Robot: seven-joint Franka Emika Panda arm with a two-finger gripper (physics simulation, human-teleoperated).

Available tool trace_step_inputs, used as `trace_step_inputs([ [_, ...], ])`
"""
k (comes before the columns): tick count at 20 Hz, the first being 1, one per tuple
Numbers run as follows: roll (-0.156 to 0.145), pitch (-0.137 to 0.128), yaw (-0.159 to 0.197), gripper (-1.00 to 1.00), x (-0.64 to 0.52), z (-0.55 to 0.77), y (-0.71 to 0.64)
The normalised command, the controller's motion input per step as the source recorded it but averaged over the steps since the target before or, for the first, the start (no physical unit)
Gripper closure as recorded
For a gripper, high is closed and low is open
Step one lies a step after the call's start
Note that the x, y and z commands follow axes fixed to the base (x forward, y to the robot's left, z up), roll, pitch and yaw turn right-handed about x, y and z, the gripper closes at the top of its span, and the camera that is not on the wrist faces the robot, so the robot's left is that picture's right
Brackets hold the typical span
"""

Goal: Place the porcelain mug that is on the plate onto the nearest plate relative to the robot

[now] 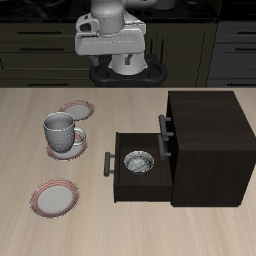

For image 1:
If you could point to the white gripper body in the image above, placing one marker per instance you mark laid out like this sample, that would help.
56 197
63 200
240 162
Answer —
110 42

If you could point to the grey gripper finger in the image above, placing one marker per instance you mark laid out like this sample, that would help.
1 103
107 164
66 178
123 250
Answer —
127 60
95 60

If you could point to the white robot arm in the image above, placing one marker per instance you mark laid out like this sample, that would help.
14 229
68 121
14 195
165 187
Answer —
107 16

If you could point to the red rimmed white plate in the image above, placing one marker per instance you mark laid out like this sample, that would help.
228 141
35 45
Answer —
79 110
68 154
55 198

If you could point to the white porcelain mug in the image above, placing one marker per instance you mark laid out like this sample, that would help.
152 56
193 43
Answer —
59 133

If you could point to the dark kitchen cupboards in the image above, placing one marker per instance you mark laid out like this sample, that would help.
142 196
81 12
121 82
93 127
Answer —
36 50

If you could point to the small grey patterned bowl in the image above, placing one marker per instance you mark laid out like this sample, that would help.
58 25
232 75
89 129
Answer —
139 162

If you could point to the grey kitchen drawer unit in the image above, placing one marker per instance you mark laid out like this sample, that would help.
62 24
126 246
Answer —
233 56

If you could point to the dark wooden cabinet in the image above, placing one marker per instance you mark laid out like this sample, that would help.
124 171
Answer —
213 146

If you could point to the dark wooden cabinet drawer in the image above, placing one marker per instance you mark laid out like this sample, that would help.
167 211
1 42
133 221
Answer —
143 188

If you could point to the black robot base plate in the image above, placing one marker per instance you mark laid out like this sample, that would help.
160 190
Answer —
156 74

